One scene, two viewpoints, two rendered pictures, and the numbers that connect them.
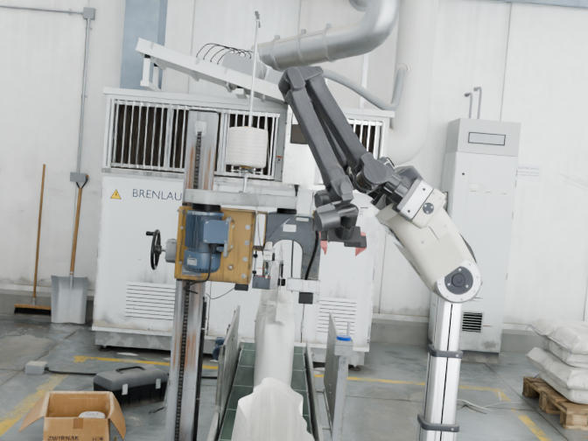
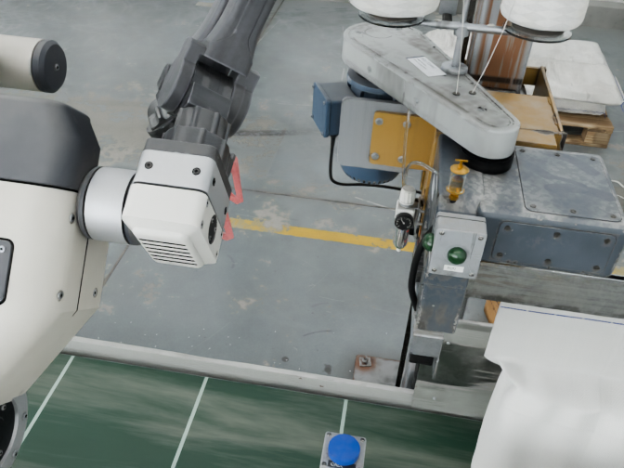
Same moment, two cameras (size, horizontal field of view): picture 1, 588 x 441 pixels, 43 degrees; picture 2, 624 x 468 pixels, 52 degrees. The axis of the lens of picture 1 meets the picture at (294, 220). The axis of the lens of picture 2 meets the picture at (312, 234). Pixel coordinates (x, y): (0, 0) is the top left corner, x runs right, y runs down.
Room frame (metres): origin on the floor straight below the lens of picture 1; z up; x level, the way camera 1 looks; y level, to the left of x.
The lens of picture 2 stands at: (3.15, -0.97, 1.90)
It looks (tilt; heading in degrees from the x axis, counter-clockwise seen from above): 38 degrees down; 98
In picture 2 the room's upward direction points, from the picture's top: 3 degrees clockwise
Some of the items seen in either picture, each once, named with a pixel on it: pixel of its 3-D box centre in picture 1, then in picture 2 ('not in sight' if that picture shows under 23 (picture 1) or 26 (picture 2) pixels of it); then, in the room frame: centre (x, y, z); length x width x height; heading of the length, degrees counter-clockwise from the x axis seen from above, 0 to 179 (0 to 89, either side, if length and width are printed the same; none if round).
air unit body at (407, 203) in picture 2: (269, 260); (405, 222); (3.18, 0.09, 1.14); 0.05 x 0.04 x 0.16; 91
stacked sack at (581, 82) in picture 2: not in sight; (565, 80); (4.09, 2.95, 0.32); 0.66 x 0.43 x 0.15; 178
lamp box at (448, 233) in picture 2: not in sight; (456, 245); (3.26, -0.15, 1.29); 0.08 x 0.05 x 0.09; 1
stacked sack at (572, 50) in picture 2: not in sight; (556, 54); (4.09, 3.37, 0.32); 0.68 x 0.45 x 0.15; 1
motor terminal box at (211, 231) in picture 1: (213, 234); (333, 113); (3.00, 0.32, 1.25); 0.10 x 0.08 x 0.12; 116
